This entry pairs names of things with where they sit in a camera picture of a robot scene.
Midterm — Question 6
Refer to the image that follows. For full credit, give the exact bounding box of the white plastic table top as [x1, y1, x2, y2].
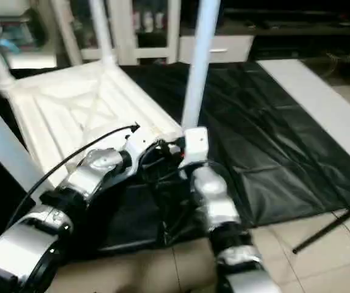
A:
[1, 60, 185, 190]

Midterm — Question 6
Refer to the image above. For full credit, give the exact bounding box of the white drawer unit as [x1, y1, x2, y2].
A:
[178, 34, 255, 63]

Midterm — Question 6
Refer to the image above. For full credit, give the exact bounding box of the white flat sheet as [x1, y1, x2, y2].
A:
[257, 58, 350, 178]

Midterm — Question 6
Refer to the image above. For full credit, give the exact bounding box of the black metal table leg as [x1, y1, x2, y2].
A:
[292, 208, 350, 255]

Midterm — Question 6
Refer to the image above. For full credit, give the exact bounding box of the white glass door cabinet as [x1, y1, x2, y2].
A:
[53, 0, 182, 65]

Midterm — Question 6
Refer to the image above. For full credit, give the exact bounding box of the colourful background box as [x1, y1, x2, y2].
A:
[0, 15, 45, 54]

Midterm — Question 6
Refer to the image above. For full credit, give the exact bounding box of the black work surface mat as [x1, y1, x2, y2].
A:
[0, 60, 350, 257]

